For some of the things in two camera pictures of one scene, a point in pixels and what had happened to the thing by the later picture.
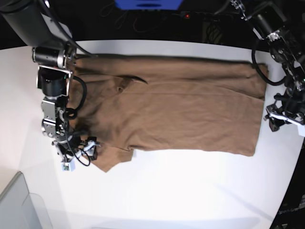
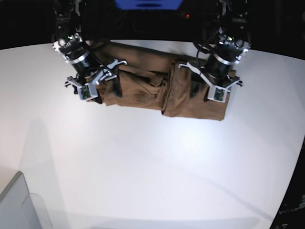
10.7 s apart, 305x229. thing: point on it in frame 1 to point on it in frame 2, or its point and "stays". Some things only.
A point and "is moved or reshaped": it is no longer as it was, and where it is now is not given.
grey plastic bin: (20, 209) stays
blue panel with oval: (149, 5) stays
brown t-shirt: (169, 103) is moved or reshaped
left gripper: (292, 110) to (225, 81)
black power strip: (206, 16) stays
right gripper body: (69, 149) to (108, 74)
